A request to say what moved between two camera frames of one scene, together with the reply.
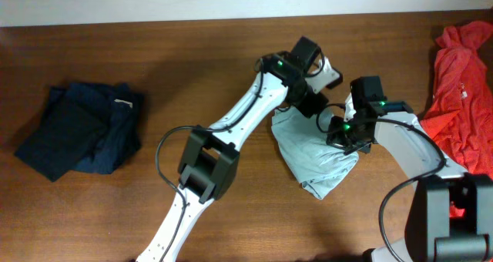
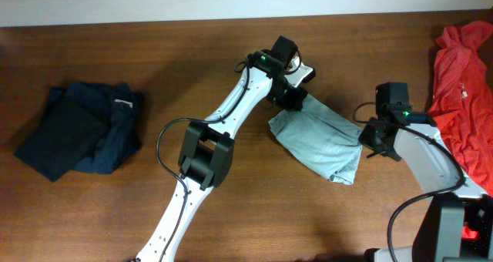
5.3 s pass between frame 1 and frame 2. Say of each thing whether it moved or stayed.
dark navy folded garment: stayed
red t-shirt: stayed
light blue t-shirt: moved
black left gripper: moved
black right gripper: moved
